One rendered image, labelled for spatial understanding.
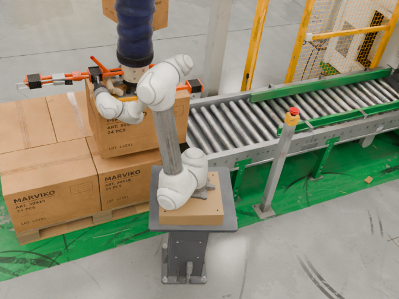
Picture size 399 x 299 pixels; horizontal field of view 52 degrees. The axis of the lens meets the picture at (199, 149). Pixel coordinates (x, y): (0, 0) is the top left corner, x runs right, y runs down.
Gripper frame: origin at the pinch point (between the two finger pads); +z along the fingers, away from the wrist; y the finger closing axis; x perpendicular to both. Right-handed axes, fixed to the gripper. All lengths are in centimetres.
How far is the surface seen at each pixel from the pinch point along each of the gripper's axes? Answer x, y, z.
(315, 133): 163, 61, -33
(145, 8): 29, -44, -11
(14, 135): -54, 65, 37
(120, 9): 16.9, -42.0, -5.8
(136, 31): 24.3, -30.5, -10.5
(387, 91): 273, 65, 2
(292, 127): 119, 29, -53
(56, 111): -22, 65, 57
